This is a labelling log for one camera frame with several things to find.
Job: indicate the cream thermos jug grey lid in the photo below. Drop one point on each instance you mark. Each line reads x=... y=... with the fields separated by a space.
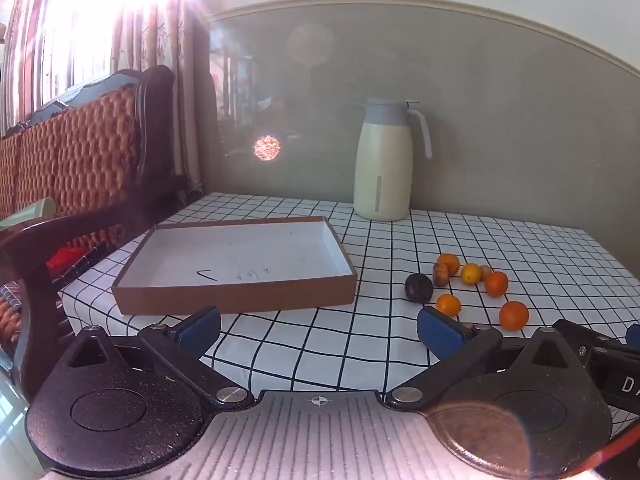
x=382 y=170

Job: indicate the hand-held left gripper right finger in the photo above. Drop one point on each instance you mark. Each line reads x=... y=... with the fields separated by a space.
x=440 y=330

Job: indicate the yellow-orange kumquat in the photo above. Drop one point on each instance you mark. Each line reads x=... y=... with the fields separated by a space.
x=470 y=274

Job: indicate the dark purple plum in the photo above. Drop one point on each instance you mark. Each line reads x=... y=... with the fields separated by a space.
x=418 y=288

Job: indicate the rough-skinned orange mandarin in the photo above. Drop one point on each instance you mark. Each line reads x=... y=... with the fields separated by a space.
x=450 y=262

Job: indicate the small brown kiwi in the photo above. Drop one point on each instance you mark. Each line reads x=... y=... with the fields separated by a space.
x=486 y=272

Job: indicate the brown cardboard box tray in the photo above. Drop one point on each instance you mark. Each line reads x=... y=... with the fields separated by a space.
x=250 y=260

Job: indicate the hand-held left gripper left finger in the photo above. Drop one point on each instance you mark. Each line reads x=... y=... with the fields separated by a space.
x=200 y=330

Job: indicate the dark wooden chair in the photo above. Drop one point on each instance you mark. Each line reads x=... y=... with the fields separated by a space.
x=30 y=280

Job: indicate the red packet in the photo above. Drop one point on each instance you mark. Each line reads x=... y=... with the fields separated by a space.
x=65 y=257

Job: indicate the pale green object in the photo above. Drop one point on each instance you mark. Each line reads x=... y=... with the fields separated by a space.
x=27 y=212

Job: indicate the smooth orange kumquat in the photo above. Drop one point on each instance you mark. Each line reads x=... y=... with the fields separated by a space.
x=514 y=316
x=448 y=305

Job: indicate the wooden sofa with woven cushions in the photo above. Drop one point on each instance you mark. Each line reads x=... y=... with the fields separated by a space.
x=85 y=150

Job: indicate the white black checked tablecloth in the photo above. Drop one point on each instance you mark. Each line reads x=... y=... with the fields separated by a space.
x=310 y=355

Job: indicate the beige patterned curtain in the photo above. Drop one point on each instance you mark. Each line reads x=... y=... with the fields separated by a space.
x=165 y=85

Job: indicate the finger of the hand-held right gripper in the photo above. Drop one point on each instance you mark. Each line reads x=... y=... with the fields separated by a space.
x=575 y=335

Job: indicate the brown cake piece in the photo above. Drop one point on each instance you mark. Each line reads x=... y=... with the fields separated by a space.
x=440 y=276

